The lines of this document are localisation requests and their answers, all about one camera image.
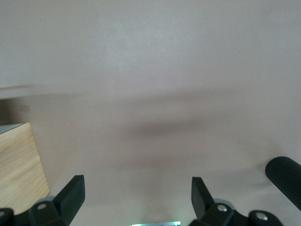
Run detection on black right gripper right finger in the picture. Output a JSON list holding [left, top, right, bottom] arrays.
[[189, 176, 282, 226]]

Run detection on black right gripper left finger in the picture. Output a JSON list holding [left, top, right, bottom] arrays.
[[0, 175, 85, 226]]

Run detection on light wooden drawer cabinet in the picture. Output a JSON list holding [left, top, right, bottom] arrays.
[[0, 122, 50, 212]]

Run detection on black ribbed cylinder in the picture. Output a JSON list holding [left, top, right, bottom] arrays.
[[265, 155, 301, 212]]

